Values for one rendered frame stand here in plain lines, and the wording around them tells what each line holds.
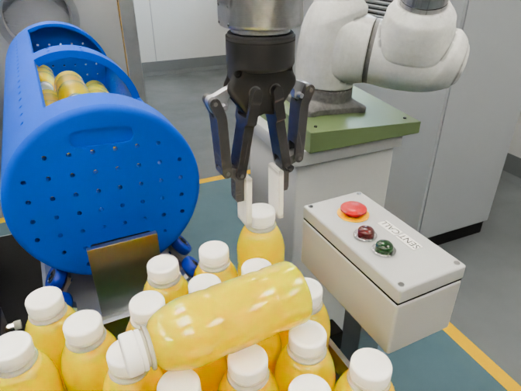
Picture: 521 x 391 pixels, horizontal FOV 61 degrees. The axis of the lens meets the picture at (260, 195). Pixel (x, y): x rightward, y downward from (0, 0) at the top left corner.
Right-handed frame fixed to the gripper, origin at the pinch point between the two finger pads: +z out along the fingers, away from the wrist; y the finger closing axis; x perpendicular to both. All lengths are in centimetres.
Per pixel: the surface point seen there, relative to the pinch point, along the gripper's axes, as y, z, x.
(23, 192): 27.5, 1.1, -17.0
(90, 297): 22.7, 21.3, -16.0
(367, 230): -10.3, 2.9, 9.4
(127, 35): -15, 6, -158
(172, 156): 6.6, 0.1, -16.9
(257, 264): 3.2, 6.2, 5.6
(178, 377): 16.8, 6.1, 17.0
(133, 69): -16, 20, -158
